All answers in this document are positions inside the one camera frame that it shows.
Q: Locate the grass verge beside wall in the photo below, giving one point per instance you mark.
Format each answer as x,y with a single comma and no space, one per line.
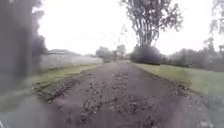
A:
55,76

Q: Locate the dark round bush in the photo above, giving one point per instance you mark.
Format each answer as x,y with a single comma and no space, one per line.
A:
146,55

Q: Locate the wide green grass field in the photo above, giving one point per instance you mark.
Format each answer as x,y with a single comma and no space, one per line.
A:
193,78

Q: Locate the long pale wall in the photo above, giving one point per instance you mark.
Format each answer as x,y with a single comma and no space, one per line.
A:
66,60

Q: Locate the distant hedge line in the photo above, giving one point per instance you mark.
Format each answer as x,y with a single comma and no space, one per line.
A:
196,59

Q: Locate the distant trees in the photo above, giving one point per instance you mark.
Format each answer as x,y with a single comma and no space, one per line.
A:
108,53

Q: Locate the grey dirt gravel track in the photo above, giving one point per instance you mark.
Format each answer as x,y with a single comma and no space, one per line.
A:
123,86

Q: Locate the tall bare-trunked tree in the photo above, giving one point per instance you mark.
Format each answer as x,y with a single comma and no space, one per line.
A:
148,23

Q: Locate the dark tree mass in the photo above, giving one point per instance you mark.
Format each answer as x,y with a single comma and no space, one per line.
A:
20,36

